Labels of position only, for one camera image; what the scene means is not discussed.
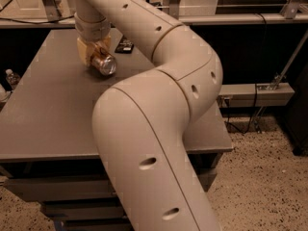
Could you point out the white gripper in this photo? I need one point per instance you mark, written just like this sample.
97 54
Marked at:
91 30

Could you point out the orange drink can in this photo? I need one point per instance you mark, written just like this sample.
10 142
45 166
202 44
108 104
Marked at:
103 61

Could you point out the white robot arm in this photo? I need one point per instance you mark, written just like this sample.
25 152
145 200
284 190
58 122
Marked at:
138 123

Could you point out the black snack packet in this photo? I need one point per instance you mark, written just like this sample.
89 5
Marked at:
125 46

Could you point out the grey drawer cabinet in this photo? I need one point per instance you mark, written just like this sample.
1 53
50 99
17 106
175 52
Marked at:
46 126

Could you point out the top grey drawer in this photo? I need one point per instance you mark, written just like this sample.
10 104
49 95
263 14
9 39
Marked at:
60 187

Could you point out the grey drawer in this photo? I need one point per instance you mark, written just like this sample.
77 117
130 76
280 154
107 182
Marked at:
60 187
111 224
86 209

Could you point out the middle grey drawer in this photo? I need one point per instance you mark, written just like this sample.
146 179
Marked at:
86 209

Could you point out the grey metal base beam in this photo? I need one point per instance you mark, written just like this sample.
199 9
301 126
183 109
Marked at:
254 95

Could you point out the bottom grey drawer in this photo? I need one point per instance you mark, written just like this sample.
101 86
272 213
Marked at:
111 224

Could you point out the grey metal frame rail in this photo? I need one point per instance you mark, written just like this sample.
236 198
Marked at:
217 19

